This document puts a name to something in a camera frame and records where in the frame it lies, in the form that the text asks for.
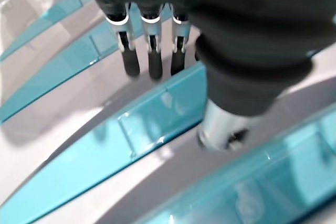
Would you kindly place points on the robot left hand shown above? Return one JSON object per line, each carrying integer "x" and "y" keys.
{"x": 249, "y": 24}

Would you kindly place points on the white medical cart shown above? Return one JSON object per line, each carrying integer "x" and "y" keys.
{"x": 65, "y": 142}

